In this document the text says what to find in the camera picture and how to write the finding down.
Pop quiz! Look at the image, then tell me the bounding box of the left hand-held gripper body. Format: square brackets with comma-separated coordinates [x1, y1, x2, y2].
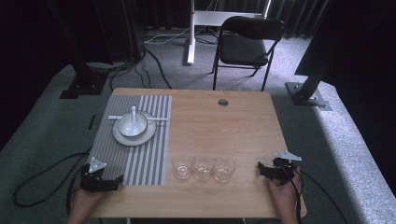
[79, 156, 120, 193]

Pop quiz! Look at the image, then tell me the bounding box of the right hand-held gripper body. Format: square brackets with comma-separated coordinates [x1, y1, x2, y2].
[269, 150, 303, 187]

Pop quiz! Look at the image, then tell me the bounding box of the person's right hand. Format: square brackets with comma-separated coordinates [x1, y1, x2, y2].
[267, 167, 304, 224]

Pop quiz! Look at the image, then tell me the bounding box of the grey striped placemat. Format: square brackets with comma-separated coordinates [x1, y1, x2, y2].
[87, 94, 173, 187]

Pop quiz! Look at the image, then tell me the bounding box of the clear drinking glass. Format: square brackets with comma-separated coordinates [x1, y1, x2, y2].
[192, 156, 215, 182]
[213, 156, 236, 184]
[172, 155, 194, 180]

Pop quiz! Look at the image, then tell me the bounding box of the white round plate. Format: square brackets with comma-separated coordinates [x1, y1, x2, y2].
[112, 110, 158, 147]

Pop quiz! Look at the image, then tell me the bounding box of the white bowl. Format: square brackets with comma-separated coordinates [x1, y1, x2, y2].
[118, 112, 149, 138]

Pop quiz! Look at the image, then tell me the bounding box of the white ceramic spoon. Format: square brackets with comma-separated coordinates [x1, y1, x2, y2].
[129, 105, 140, 133]

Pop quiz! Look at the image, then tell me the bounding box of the black stand with grey base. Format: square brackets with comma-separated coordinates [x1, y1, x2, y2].
[285, 0, 332, 112]

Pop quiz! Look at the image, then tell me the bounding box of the black metal stand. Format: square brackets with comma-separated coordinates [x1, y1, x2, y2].
[46, 0, 109, 100]

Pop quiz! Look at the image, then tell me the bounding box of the black folding chair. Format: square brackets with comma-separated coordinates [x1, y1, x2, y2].
[212, 16, 286, 92]

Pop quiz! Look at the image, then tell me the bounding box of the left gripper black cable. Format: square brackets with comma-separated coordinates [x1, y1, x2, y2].
[64, 169, 85, 217]

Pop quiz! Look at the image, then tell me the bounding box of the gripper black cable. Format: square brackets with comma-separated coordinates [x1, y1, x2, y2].
[279, 159, 349, 224]
[64, 169, 85, 217]

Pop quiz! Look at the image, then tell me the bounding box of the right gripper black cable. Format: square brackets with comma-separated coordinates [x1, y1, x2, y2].
[279, 159, 349, 224]

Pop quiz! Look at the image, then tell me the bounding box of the black floor cable loop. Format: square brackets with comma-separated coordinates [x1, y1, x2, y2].
[12, 148, 92, 208]

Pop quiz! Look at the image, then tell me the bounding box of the bundle of black floor cables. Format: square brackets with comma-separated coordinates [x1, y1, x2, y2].
[109, 46, 173, 91]

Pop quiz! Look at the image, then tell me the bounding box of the white desk frame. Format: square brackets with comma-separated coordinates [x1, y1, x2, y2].
[186, 0, 273, 66]

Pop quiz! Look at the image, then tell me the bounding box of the white floor cable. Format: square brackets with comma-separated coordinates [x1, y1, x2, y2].
[144, 26, 208, 45]

